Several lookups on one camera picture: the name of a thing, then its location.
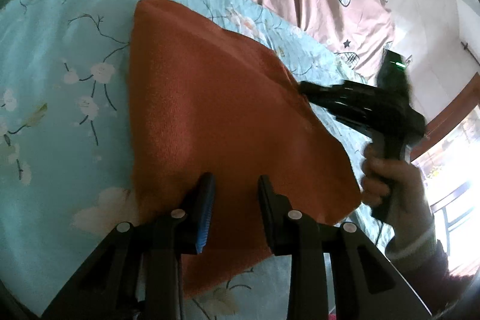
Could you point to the right forearm with sleeve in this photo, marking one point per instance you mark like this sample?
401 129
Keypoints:
424 265

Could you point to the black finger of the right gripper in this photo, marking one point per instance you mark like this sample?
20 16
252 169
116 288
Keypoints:
324 95

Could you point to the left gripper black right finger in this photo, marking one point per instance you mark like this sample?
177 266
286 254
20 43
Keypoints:
366 284

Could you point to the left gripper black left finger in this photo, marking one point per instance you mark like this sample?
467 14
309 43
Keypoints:
136 271

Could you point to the wooden window frame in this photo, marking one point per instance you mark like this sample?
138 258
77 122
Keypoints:
450 117

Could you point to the rust orange knit garment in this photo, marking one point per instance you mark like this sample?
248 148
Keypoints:
205 99

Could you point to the light blue floral quilt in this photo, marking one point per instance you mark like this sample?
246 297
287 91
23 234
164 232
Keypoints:
66 158

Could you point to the person's right hand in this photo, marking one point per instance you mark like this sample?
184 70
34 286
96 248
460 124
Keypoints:
409 213

